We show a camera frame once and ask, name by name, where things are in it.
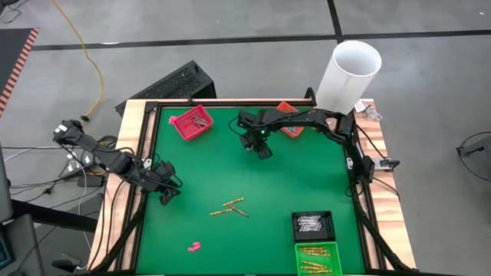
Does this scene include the white pink card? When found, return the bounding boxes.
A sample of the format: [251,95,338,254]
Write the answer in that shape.
[353,98,375,113]

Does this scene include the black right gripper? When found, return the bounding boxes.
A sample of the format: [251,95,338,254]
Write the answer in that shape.
[251,128,274,160]

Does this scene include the black perforated box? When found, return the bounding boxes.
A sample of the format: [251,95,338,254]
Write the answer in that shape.
[114,59,218,117]

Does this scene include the yellow extension cord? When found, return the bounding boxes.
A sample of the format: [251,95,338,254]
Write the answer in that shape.
[50,0,105,123]

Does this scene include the green plastic basket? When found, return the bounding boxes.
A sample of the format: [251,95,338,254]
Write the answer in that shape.
[294,241,343,276]

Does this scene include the black bar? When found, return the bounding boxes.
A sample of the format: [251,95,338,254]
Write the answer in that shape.
[10,198,99,234]

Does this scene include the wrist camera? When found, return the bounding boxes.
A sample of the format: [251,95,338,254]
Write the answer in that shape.
[157,160,177,179]
[239,132,255,153]

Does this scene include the red plastic basket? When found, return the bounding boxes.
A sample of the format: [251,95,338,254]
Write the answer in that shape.
[170,103,215,141]

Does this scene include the white shade table lamp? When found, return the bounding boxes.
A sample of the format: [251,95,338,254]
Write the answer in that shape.
[314,40,383,133]

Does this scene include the eyeglasses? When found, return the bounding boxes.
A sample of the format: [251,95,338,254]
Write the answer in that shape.
[362,107,385,123]

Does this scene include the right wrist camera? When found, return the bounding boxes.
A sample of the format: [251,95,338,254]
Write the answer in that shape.
[239,132,255,153]

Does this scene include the orange plastic basket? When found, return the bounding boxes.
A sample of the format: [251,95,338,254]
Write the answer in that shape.
[276,100,306,139]

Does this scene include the black plastic basket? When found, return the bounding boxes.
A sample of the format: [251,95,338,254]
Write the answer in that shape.
[291,209,337,242]

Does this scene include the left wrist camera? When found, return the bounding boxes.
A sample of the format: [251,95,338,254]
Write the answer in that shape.
[157,160,177,179]

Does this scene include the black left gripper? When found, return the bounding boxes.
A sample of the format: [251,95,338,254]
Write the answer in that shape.
[147,174,183,205]

